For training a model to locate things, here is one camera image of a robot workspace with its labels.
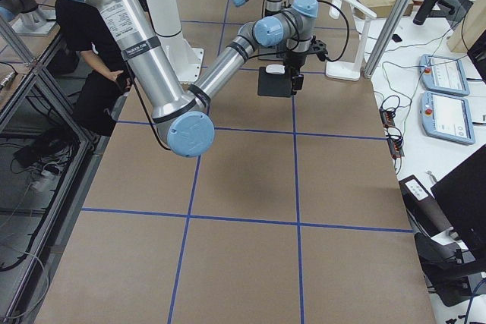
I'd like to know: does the white computer mouse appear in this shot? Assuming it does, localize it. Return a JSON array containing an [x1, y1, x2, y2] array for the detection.
[[265, 64, 286, 75]]

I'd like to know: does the black monitor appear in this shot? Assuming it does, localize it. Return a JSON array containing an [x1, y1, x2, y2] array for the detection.
[[431, 146, 485, 254]]

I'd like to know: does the teach pendant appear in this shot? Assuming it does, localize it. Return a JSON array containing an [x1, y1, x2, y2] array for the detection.
[[420, 91, 475, 145], [419, 54, 470, 96]]

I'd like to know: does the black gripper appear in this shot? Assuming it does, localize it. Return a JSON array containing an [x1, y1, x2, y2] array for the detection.
[[283, 50, 307, 95]]

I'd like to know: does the black mouse pad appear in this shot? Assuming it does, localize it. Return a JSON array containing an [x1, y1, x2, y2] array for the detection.
[[257, 67, 296, 98]]

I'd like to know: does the black bottle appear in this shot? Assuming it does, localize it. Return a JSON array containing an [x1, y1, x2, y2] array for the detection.
[[412, 0, 438, 25]]

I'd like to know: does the grey laptop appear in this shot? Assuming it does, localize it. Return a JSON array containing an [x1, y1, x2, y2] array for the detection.
[[257, 43, 286, 61]]

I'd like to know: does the lower teach pendant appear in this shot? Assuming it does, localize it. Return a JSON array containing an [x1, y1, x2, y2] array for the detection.
[[420, 91, 475, 145]]

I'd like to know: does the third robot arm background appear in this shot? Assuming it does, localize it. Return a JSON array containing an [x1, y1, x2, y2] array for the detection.
[[1, 0, 55, 36]]

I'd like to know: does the white desk lamp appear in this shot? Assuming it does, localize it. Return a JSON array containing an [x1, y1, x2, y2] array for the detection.
[[325, 0, 377, 82]]

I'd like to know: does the aluminium frame post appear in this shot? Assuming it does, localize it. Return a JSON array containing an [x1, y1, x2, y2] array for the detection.
[[363, 0, 409, 79]]

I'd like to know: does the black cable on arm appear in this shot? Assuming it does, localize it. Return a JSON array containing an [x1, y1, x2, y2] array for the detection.
[[288, 0, 350, 63]]

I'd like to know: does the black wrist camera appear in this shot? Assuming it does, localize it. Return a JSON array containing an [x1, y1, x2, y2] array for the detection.
[[307, 36, 328, 62]]

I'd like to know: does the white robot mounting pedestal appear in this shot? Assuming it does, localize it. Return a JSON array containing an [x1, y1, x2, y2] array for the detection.
[[146, 0, 204, 83]]

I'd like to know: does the upper teach pendant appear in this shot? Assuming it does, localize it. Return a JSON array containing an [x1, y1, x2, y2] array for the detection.
[[419, 54, 470, 96]]

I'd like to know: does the person in black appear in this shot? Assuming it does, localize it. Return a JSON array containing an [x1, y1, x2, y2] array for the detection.
[[55, 0, 131, 137]]

